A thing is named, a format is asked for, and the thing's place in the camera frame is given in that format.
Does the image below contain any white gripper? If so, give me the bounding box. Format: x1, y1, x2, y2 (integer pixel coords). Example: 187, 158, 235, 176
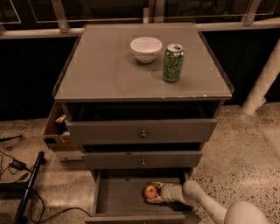
146, 181, 175, 204

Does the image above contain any red apple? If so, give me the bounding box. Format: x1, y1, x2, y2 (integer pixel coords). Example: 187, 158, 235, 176
143, 184, 158, 200

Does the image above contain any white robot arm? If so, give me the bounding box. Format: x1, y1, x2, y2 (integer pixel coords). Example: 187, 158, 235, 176
143, 41, 280, 224

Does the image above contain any bottom grey drawer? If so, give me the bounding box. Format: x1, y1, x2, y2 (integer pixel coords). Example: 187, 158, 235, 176
85, 168, 200, 224

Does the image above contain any grey drawer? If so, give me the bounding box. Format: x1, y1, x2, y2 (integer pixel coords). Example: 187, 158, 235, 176
81, 151, 202, 169
85, 168, 200, 224
66, 119, 217, 145

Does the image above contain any middle grey drawer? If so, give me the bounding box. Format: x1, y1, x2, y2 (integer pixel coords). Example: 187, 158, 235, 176
81, 151, 202, 169

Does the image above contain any brass top drawer knob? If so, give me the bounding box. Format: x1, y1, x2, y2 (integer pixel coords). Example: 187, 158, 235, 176
140, 130, 147, 138

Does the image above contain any top grey drawer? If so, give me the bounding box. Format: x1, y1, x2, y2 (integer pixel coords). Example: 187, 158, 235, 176
66, 119, 217, 145

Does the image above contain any grey drawer cabinet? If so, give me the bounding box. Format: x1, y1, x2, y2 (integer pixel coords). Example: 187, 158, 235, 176
52, 22, 235, 224

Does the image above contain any cardboard box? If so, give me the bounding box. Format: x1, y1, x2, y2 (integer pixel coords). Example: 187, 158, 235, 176
42, 103, 81, 162

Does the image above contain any green soda can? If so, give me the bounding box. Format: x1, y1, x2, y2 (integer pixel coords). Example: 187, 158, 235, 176
163, 44, 185, 82

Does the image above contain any black stand pole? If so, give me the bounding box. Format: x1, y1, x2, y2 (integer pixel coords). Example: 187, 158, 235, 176
12, 151, 46, 224

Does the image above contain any white ceramic bowl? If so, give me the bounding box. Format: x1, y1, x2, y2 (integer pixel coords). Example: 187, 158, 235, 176
130, 37, 163, 64

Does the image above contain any black power adapter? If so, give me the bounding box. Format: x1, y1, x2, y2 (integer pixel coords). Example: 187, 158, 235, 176
9, 160, 26, 171

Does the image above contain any metal window railing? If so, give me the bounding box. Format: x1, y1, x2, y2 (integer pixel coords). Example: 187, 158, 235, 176
0, 0, 280, 39

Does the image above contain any black floor cable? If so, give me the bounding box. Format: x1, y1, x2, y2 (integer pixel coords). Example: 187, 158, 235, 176
27, 186, 93, 224

